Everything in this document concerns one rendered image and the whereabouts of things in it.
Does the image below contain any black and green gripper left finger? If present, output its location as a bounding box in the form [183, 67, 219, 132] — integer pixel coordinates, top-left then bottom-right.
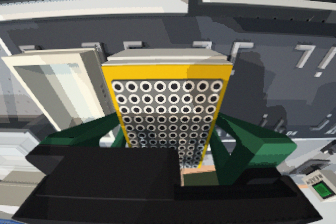
[38, 112, 127, 147]

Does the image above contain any dark grey regrip nest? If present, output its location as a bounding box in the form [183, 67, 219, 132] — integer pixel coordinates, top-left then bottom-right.
[205, 142, 236, 155]

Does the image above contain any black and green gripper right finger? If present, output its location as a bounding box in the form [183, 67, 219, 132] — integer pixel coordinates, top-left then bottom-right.
[209, 112, 297, 185]

